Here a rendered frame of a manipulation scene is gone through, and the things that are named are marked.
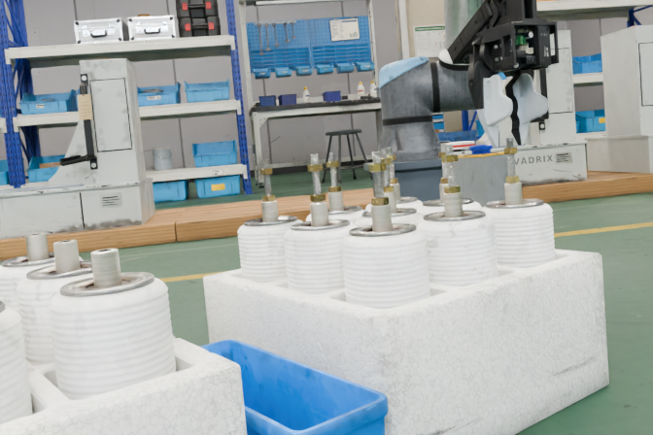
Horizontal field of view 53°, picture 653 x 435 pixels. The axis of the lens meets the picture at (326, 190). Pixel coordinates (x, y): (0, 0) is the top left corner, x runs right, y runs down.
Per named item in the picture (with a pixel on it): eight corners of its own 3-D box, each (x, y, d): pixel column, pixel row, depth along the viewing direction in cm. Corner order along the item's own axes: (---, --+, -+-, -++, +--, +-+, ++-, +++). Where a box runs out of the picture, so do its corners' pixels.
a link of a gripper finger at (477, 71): (472, 108, 84) (476, 39, 84) (465, 109, 86) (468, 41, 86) (502, 111, 86) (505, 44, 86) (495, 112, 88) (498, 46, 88)
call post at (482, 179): (464, 333, 116) (451, 157, 114) (490, 324, 120) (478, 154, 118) (497, 341, 110) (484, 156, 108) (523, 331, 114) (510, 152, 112)
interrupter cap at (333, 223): (355, 228, 80) (355, 223, 80) (293, 235, 79) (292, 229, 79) (344, 222, 87) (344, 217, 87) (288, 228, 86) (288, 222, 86)
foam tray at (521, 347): (214, 397, 96) (201, 276, 94) (407, 333, 119) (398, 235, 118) (396, 499, 64) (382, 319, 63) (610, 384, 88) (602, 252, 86)
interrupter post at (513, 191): (528, 207, 87) (526, 182, 87) (513, 209, 86) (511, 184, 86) (515, 206, 89) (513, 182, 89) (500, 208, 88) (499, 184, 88)
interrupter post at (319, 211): (331, 228, 82) (328, 202, 82) (312, 230, 82) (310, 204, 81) (328, 226, 84) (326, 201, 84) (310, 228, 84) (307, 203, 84)
